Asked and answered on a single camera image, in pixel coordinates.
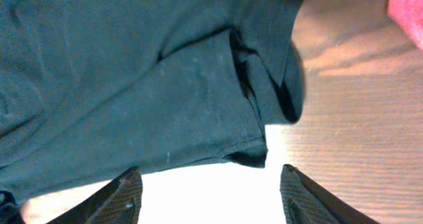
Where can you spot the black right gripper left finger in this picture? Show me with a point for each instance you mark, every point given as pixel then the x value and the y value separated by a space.
pixel 119 202

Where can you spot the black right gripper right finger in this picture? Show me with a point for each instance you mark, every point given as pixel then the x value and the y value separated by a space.
pixel 307 202

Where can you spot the black polo shirt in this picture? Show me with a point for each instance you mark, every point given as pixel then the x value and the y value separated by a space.
pixel 90 88

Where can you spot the red garment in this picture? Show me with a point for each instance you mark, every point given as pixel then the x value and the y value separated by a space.
pixel 408 15

